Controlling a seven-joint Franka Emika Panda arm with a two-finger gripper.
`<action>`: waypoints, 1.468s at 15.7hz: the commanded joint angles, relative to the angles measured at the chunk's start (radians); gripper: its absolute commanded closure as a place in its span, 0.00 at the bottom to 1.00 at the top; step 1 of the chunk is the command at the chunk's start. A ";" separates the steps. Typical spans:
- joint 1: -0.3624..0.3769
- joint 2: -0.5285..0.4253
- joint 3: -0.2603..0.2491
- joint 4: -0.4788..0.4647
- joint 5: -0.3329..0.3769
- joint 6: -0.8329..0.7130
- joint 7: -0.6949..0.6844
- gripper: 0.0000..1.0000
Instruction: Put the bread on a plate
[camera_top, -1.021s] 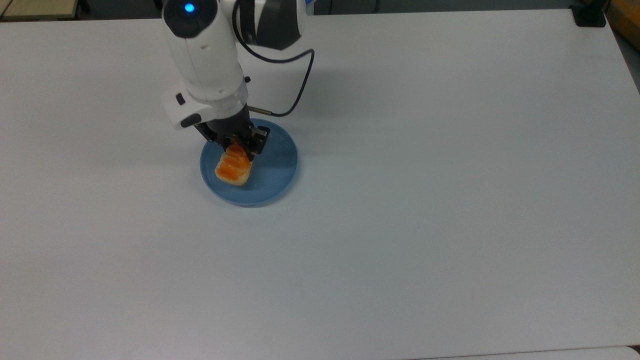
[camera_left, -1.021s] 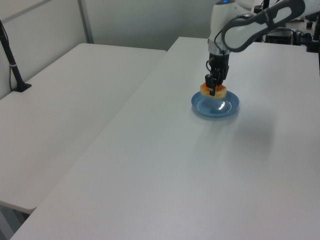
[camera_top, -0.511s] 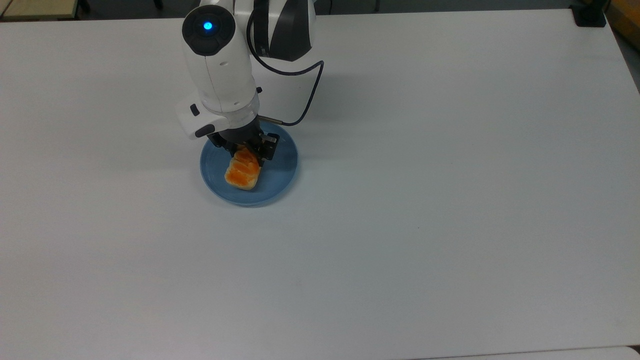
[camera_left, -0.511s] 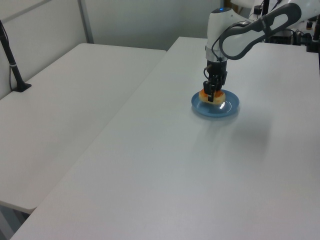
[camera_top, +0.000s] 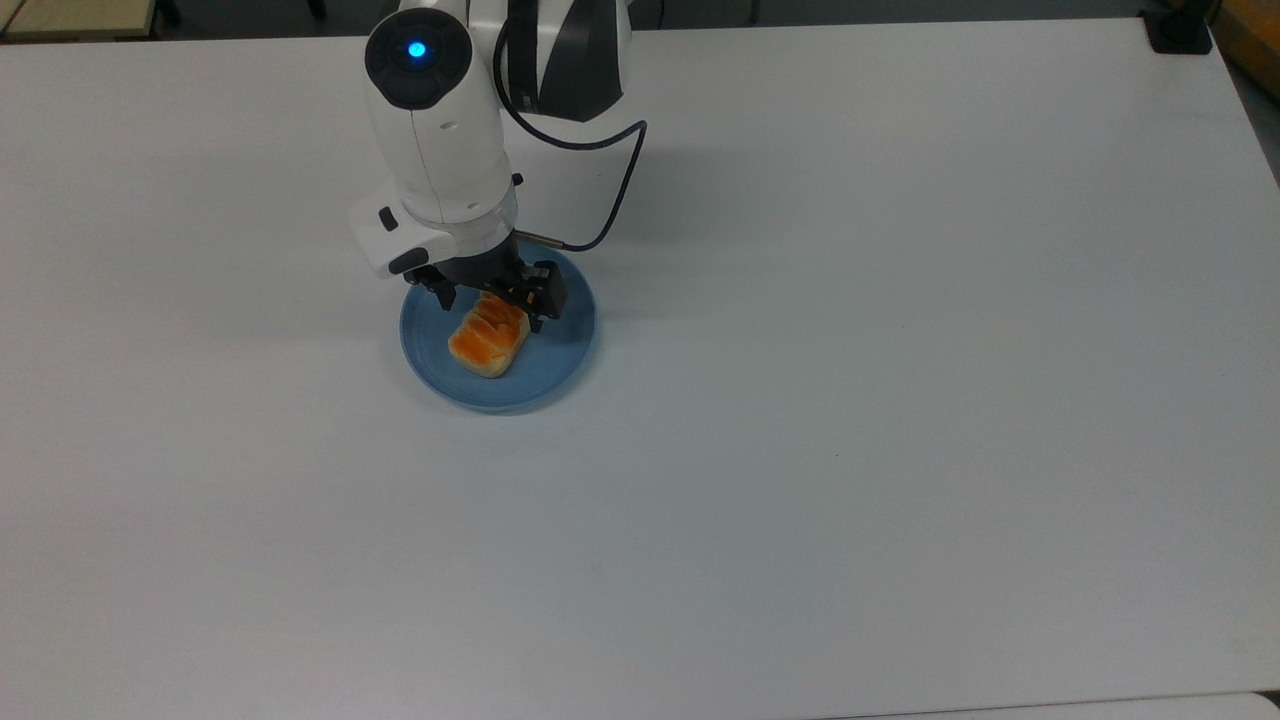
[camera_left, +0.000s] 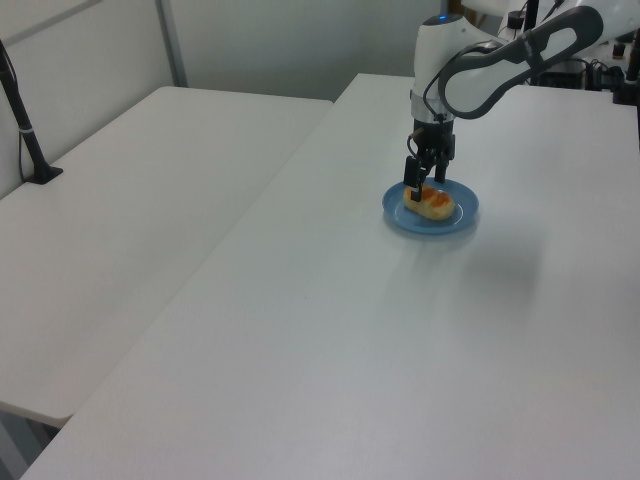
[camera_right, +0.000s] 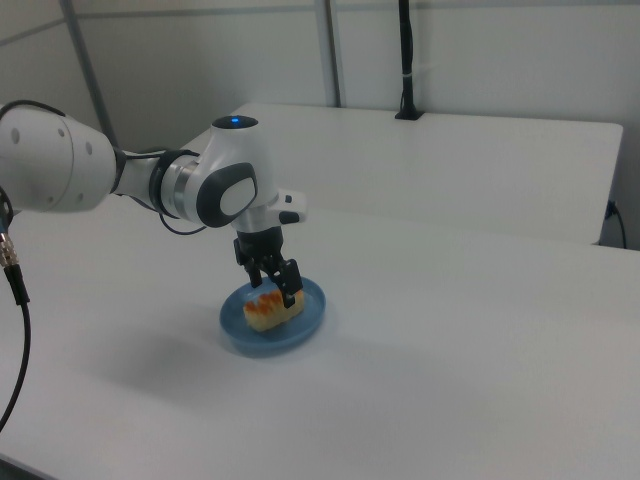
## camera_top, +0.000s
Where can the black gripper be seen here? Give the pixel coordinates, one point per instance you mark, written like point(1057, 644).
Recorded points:
point(490, 272)

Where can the orange glazed bread piece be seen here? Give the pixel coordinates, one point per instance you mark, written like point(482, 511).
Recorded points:
point(490, 340)

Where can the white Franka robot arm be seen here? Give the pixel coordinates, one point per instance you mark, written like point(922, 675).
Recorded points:
point(440, 130)

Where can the blue round plate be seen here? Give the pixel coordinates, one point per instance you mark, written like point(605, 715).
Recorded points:
point(545, 375)

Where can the light wooden desk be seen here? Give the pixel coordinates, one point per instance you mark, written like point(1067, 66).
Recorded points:
point(70, 18)

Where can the black table corner clamp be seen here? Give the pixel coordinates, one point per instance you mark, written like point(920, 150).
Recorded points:
point(1180, 30)

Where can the brown wooden board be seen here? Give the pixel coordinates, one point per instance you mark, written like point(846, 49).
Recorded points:
point(1252, 40)

